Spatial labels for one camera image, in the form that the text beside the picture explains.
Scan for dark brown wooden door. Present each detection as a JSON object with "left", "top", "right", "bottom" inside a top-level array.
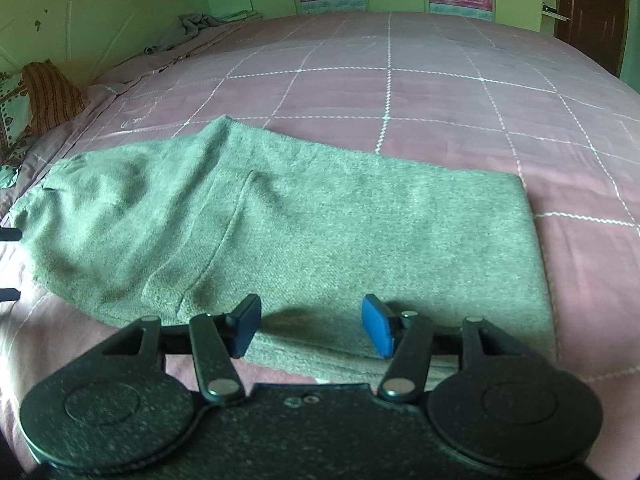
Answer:
[{"left": 554, "top": 0, "right": 628, "bottom": 76}]

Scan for cream wooden headboard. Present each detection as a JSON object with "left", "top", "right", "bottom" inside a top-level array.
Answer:
[{"left": 1, "top": 0, "right": 209, "bottom": 86}]

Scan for crumpled grey cloth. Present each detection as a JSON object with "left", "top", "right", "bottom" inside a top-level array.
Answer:
[{"left": 143, "top": 10, "right": 262, "bottom": 57}]

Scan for floral patterned pillow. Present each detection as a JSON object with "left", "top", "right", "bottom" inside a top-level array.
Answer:
[{"left": 0, "top": 73, "right": 35, "bottom": 188}]

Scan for metal door latch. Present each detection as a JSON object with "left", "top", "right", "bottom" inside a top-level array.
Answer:
[{"left": 541, "top": 3, "right": 570, "bottom": 22}]

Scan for orange striped pillow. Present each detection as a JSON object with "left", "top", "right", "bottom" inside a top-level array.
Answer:
[{"left": 21, "top": 60, "right": 89, "bottom": 136}]

